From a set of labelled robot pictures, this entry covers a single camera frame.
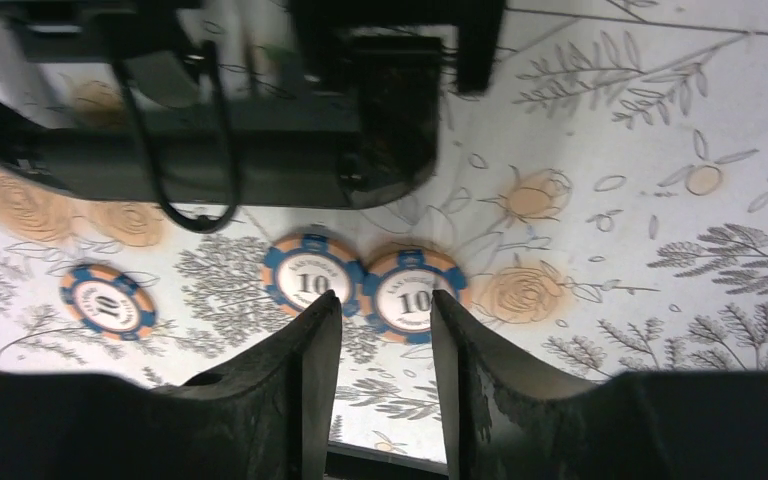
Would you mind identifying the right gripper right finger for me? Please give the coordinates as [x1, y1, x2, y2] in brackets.
[431, 290, 768, 479]

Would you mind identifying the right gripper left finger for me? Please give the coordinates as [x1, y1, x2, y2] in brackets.
[0, 292, 343, 479]

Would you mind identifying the black poker chip case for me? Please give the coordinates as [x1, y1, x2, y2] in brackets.
[0, 1, 506, 234]

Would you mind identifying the poker chip with die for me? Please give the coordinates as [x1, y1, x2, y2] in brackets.
[261, 233, 366, 318]

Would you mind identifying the floral table mat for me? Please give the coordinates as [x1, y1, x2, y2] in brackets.
[0, 1, 768, 464]

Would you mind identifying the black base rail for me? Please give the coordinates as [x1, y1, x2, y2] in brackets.
[324, 441, 449, 480]

